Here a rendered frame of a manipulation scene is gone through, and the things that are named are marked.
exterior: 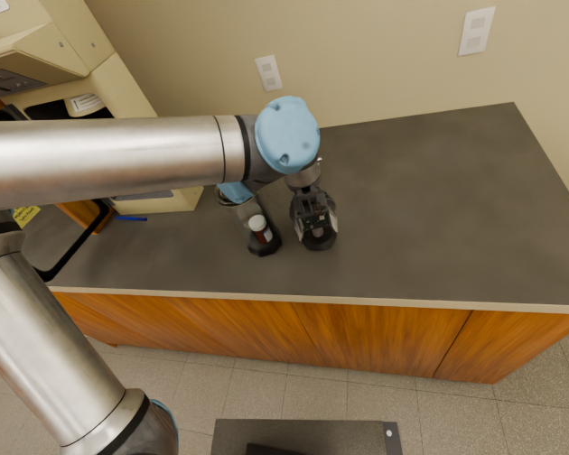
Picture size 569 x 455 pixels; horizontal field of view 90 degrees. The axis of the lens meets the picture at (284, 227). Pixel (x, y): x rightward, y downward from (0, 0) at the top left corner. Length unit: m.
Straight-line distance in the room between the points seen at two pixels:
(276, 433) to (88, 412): 0.33
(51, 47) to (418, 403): 1.69
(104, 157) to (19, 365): 0.27
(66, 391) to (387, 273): 0.60
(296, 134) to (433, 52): 0.85
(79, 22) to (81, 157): 0.59
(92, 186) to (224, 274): 0.55
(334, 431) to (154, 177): 0.52
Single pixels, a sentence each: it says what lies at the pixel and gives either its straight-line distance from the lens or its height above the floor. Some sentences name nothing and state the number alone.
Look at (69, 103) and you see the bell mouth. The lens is 0.99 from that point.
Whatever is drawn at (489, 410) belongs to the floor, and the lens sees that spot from 1.65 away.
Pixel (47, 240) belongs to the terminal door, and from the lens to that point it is 1.11.
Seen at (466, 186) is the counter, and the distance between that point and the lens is 0.92.
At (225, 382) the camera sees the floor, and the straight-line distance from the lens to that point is 1.76.
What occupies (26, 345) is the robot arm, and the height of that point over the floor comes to 1.31.
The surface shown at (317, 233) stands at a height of 0.99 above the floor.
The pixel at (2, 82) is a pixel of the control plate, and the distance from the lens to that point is 0.92.
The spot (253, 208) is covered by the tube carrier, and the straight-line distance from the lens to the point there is 0.66.
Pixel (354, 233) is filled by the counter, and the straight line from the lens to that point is 0.79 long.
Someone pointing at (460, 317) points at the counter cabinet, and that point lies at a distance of 0.87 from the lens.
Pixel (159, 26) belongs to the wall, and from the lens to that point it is 1.22.
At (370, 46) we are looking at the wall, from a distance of 1.09.
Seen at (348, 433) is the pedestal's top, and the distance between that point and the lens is 0.63.
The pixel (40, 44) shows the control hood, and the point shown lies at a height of 1.49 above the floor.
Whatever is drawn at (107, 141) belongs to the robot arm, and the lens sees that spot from 0.31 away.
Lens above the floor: 1.57
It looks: 48 degrees down
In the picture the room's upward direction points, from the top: 22 degrees counter-clockwise
